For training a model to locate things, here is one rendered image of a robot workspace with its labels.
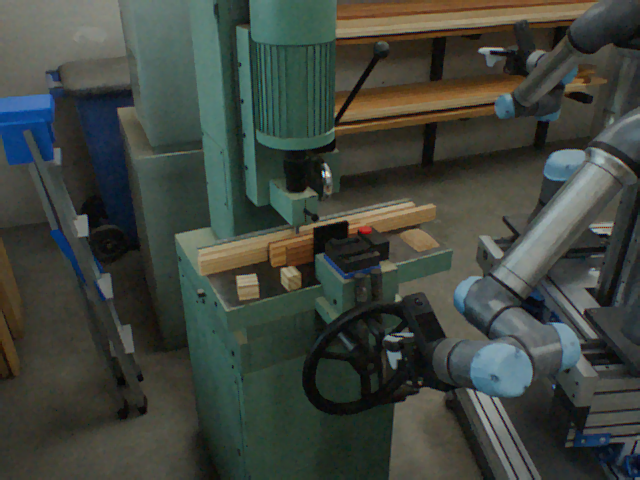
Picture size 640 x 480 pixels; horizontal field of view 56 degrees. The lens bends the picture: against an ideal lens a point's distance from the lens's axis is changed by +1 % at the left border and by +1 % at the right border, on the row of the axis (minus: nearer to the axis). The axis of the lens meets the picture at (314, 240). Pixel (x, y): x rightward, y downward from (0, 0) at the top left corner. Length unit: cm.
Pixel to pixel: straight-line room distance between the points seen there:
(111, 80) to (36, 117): 118
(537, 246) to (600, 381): 49
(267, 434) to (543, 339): 82
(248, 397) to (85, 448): 100
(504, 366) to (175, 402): 170
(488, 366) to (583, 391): 59
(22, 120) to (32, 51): 173
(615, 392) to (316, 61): 96
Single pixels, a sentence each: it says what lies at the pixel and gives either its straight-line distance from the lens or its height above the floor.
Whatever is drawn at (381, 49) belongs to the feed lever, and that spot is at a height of 140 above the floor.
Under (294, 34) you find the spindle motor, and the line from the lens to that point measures 122.
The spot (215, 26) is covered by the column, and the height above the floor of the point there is 142.
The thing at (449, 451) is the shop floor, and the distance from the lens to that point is 225.
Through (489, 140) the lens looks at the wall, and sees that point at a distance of 477.
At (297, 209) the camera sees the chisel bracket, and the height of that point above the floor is 104.
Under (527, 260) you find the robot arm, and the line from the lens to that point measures 105.
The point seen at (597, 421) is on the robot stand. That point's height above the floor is 63.
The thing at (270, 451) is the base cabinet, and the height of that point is 43.
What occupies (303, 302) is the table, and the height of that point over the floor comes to 87.
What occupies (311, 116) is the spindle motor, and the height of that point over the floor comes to 127.
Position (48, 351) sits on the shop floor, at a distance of 282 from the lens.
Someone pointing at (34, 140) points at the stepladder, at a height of 108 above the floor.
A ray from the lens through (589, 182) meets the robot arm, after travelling 107.
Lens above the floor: 165
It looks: 29 degrees down
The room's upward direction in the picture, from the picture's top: straight up
